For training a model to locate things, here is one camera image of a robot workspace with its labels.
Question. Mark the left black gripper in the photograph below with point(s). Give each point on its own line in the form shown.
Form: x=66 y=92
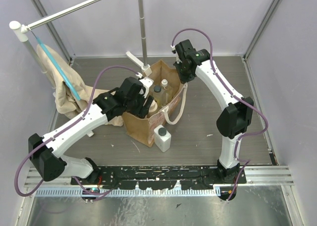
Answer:
x=142 y=105

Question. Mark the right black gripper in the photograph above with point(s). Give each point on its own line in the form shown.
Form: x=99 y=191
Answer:
x=183 y=79

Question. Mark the beige bottle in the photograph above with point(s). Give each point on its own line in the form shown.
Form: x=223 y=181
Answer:
x=153 y=109

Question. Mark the clear bottle dark cap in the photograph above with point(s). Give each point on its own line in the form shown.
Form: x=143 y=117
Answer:
x=161 y=96

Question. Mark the clear bottle white cap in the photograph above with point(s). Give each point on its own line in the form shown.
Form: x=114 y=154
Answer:
x=166 y=86

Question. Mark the brown canvas tote bag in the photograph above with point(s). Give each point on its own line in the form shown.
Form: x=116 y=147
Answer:
x=142 y=129

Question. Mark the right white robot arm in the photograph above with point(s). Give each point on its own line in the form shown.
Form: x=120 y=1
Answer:
x=236 y=111

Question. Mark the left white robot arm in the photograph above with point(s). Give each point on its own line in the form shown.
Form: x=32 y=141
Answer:
x=48 y=151

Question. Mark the white square bottle dark cap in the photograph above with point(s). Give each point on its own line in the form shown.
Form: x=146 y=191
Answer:
x=162 y=138

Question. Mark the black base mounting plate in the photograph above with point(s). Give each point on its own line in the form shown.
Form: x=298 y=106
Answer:
x=158 y=177

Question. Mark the teal hanger rod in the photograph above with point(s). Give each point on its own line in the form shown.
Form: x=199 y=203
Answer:
x=58 y=68

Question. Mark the white metal clothes rack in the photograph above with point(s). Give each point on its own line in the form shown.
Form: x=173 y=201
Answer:
x=21 y=30

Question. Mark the aluminium front rail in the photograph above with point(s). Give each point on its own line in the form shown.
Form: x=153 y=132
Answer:
x=254 y=175

